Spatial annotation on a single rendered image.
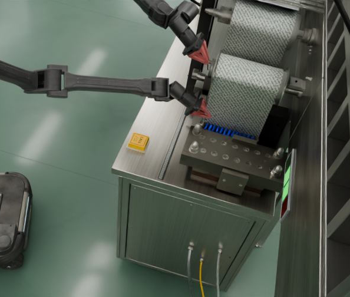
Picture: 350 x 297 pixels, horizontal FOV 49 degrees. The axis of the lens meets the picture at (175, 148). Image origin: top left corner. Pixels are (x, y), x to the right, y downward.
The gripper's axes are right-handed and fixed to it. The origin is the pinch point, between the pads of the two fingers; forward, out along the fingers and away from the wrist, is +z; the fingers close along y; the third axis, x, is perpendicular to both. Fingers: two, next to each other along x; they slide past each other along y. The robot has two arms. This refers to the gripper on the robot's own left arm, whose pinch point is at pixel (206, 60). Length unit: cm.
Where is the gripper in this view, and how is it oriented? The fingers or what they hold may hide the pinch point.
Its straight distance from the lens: 150.0
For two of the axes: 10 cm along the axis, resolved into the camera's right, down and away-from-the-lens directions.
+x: 7.2, -3.1, -6.2
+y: -2.9, 6.8, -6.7
